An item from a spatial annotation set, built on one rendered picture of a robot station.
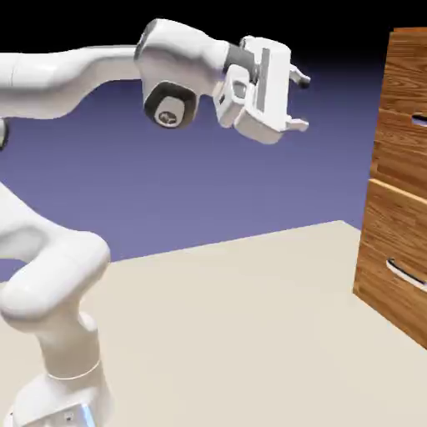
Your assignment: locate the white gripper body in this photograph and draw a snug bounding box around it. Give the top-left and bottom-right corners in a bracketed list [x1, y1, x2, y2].
[234, 35, 293, 145]

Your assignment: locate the wooden cabinet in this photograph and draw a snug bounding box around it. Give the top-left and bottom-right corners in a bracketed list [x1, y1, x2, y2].
[352, 27, 427, 351]

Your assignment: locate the wooden drawer front with long handle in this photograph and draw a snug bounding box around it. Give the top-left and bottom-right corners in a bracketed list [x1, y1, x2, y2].
[352, 178, 427, 351]

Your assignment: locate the long silver drawer handle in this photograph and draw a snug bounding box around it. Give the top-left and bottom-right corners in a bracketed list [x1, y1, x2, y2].
[385, 259, 427, 290]

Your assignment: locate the wooden drawer front with short handle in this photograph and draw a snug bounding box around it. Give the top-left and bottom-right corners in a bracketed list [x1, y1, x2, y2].
[369, 107, 427, 195]

